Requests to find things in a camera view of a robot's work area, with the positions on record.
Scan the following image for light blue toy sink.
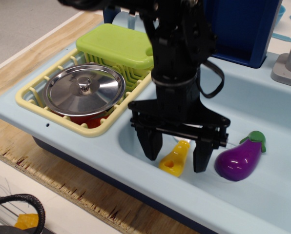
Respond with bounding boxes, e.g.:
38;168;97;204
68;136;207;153
0;45;291;234

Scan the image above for red pot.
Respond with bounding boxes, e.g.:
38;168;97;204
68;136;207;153
44;107;113;129

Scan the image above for orange tape piece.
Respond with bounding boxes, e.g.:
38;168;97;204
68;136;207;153
14;214;39;230

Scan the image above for light blue plate holder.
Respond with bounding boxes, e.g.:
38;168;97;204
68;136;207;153
112;11;146;33

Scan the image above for cream dish rack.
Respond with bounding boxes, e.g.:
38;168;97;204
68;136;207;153
15;49;153;137

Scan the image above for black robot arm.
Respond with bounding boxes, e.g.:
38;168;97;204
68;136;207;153
62;0;230;173

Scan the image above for blue plastic cup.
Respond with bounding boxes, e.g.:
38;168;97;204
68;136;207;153
275;5;286;26

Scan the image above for blue plastic utensil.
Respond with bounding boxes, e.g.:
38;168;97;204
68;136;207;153
272;33;291;42

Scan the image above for wooden base board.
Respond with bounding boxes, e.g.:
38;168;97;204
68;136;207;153
0;12;193;234

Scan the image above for yellow handled white toy knife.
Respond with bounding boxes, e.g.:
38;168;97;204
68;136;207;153
158;135;195;177

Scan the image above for green plastic cutting board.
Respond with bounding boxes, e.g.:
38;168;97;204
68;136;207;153
76;24;154;69

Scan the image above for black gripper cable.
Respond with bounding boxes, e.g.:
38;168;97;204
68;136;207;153
196;59;226;99

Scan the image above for purple toy eggplant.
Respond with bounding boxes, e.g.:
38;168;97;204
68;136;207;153
214;131;266;181

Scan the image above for black braided cable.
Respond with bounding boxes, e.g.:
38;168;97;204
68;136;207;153
0;194;46;234

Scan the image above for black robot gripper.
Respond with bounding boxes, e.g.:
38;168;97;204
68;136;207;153
128;68;230;173

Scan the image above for dark blue back panel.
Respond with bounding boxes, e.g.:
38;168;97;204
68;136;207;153
104;0;281;72

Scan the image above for steel pot lid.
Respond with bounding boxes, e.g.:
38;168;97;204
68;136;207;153
42;63;126;117

